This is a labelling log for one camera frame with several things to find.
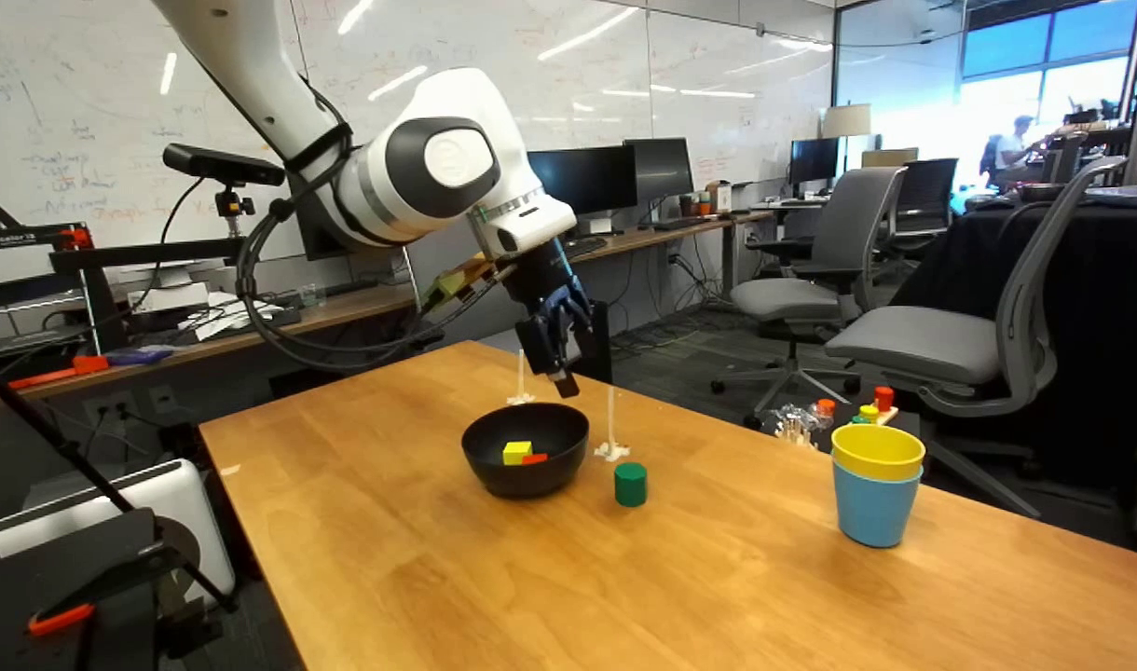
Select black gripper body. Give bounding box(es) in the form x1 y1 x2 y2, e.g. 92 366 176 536
504 239 596 346

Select black bowl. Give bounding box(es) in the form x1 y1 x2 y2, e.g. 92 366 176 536
460 399 592 505

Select green block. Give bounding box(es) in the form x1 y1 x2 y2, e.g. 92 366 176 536
612 460 652 512

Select clear plastic stand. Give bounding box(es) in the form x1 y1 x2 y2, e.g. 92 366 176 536
592 385 635 465
504 346 540 412

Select long wooden desk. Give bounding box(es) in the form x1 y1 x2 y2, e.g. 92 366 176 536
0 205 782 405

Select grey office chair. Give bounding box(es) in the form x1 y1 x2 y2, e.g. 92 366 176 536
824 157 1129 517
391 234 596 373
712 164 909 421

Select clear plastic bag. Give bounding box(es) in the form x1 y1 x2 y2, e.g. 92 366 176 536
770 399 835 446

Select colourful peg toy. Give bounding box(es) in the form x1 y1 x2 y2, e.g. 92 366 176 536
849 385 901 433

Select yellow plastic cup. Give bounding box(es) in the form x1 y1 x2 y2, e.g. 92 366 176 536
828 421 927 484

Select white papers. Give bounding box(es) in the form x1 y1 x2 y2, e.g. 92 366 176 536
171 292 287 346

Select blue plastic cup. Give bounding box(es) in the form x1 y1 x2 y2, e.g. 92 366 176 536
832 462 925 553

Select white lamp shade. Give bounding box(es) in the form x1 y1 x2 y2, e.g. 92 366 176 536
816 102 874 141

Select seated person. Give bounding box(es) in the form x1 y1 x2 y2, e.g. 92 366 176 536
977 112 1052 189

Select orange clamp bar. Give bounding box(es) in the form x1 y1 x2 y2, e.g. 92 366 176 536
0 354 116 403

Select black tripod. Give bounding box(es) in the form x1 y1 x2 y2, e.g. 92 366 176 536
0 349 234 671

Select black draped cloth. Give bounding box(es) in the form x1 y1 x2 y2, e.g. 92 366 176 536
894 184 1137 499

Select olive green wrist camera box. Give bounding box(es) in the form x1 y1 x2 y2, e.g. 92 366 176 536
429 254 522 308

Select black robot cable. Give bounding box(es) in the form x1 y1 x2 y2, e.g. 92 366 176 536
233 122 453 379

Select black stereo camera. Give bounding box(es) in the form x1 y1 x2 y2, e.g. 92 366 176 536
161 139 285 189

